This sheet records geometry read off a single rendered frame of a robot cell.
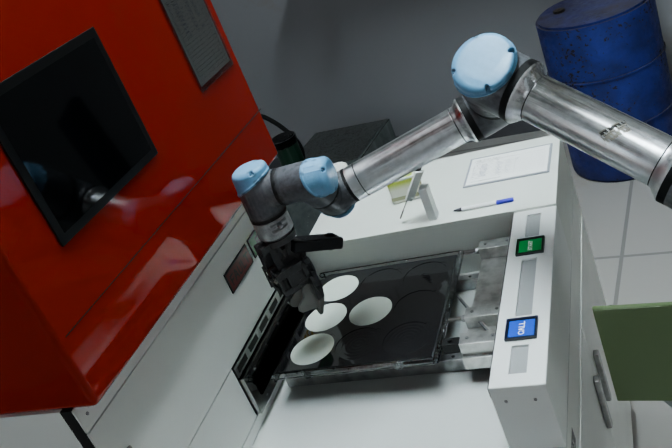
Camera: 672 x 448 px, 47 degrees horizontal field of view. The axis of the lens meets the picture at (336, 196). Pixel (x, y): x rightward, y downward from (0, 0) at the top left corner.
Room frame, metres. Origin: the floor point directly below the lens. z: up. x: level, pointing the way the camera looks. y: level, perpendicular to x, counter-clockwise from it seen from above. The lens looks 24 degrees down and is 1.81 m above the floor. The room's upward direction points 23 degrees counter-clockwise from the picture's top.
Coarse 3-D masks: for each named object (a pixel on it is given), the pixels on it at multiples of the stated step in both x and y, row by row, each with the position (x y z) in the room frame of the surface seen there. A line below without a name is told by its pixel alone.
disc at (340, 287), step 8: (336, 280) 1.61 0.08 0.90; (344, 280) 1.60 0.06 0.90; (352, 280) 1.58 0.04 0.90; (328, 288) 1.59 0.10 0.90; (336, 288) 1.58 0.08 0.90; (344, 288) 1.56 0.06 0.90; (352, 288) 1.55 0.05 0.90; (328, 296) 1.56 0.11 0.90; (336, 296) 1.54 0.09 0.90; (344, 296) 1.53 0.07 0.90
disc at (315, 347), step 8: (312, 336) 1.42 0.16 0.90; (320, 336) 1.41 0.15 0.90; (328, 336) 1.40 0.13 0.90; (304, 344) 1.41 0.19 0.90; (312, 344) 1.40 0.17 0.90; (320, 344) 1.38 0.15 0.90; (328, 344) 1.37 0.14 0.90; (296, 352) 1.39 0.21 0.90; (304, 352) 1.38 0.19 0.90; (312, 352) 1.37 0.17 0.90; (320, 352) 1.36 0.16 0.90; (328, 352) 1.35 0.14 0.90; (296, 360) 1.36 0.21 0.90; (304, 360) 1.35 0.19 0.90; (312, 360) 1.34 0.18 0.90
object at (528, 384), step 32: (512, 224) 1.44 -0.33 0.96; (544, 224) 1.38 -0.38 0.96; (512, 256) 1.32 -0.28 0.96; (544, 256) 1.27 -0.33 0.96; (512, 288) 1.22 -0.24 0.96; (544, 288) 1.18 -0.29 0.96; (544, 320) 1.09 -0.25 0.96; (512, 352) 1.05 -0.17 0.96; (544, 352) 1.01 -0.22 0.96; (512, 384) 0.97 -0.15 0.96; (544, 384) 0.95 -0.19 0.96; (512, 416) 0.98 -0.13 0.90; (544, 416) 0.95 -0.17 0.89
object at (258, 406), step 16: (288, 304) 1.55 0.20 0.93; (272, 320) 1.48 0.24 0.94; (272, 336) 1.45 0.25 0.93; (288, 336) 1.51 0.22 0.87; (256, 352) 1.38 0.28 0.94; (256, 368) 1.36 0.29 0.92; (272, 368) 1.41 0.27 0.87; (240, 384) 1.31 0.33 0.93; (272, 384) 1.38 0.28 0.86; (256, 400) 1.31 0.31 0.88
